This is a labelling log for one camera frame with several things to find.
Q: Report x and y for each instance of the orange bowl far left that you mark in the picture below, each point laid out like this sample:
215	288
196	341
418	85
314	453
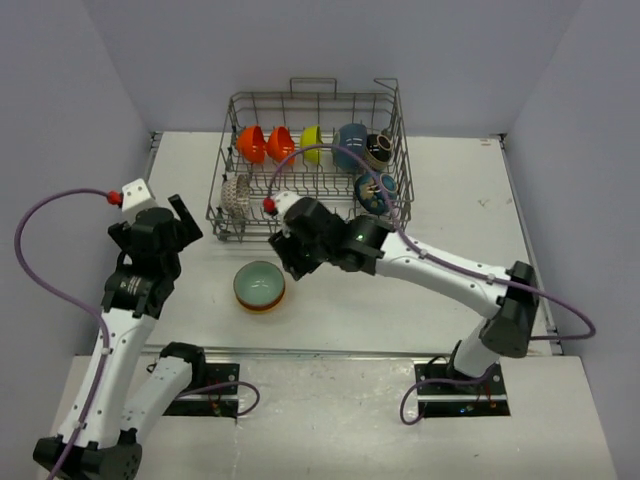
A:
251	144

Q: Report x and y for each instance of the brown patterned white bowl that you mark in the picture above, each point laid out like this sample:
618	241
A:
235	194

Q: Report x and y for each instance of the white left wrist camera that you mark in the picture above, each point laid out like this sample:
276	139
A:
133	198

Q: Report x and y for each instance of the right aluminium table rail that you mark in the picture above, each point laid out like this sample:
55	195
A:
544	307

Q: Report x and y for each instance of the yellow ribbed bowl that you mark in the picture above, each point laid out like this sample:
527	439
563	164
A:
260	310

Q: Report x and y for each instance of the grey wire dish rack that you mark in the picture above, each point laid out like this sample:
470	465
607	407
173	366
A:
307	102

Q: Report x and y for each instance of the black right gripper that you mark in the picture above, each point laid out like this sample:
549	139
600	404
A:
285	247

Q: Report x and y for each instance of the blue floral bowl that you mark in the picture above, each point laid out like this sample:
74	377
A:
369	189

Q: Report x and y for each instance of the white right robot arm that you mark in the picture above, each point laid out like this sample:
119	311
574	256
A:
505	298

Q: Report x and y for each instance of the mint green bowl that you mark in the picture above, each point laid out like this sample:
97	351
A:
259	281

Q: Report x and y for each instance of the lime green bowl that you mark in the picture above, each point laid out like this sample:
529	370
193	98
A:
311	136

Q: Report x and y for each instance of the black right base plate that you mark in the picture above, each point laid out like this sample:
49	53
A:
488	399

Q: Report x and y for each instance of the black striped bowl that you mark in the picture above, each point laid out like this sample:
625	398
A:
378	152

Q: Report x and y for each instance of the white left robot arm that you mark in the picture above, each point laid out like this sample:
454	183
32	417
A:
102	435

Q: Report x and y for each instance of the dark blue glazed bowl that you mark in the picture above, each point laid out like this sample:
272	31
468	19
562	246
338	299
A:
350	137

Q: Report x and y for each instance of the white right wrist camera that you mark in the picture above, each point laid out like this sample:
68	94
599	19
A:
283	201

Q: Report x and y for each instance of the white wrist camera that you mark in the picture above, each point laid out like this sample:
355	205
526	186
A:
283	201
133	198

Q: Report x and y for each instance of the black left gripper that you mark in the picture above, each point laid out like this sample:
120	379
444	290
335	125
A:
185	230

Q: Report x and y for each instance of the orange bowl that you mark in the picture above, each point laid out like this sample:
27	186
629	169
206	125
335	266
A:
251	144
280	144

